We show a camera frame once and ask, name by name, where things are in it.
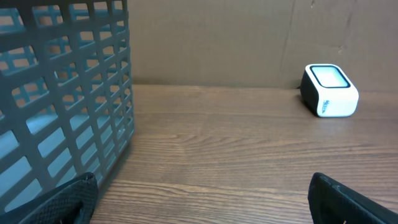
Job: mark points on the grey plastic shopping basket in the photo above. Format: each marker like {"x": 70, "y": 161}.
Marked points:
{"x": 66, "y": 94}

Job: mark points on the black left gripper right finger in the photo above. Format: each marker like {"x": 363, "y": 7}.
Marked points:
{"x": 332, "y": 202}

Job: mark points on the white barcode scanner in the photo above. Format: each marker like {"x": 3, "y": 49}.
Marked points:
{"x": 327, "y": 91}

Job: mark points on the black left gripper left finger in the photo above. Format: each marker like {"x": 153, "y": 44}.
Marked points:
{"x": 72, "y": 202}

